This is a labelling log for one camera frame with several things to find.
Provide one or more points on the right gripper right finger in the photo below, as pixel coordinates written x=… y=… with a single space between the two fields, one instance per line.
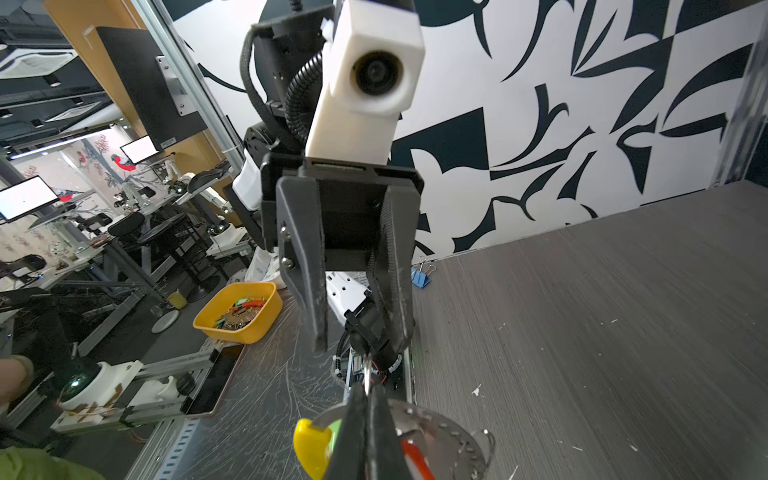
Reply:
x=384 y=458

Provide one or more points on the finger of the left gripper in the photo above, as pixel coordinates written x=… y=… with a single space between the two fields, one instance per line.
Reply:
x=301 y=247
x=389 y=264

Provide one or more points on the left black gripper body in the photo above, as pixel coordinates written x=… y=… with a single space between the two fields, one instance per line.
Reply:
x=339 y=214

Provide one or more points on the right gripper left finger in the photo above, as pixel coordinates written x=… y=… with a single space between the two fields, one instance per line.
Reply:
x=348 y=458

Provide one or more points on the red key tag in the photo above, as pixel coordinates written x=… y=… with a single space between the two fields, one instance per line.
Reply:
x=416 y=462

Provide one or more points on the metal keyring with yellow tag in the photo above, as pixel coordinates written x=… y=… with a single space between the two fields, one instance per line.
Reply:
x=451 y=451

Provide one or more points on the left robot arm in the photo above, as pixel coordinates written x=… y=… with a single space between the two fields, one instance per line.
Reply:
x=281 y=68

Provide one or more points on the blue binder clip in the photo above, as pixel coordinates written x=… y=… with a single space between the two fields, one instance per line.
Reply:
x=420 y=274

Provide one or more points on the yellow parts tray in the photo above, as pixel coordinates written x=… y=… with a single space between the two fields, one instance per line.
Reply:
x=242 y=312

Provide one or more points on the computer monitor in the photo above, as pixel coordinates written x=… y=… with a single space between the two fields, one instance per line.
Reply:
x=154 y=89

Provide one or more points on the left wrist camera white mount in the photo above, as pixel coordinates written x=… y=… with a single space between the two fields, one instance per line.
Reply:
x=371 y=63

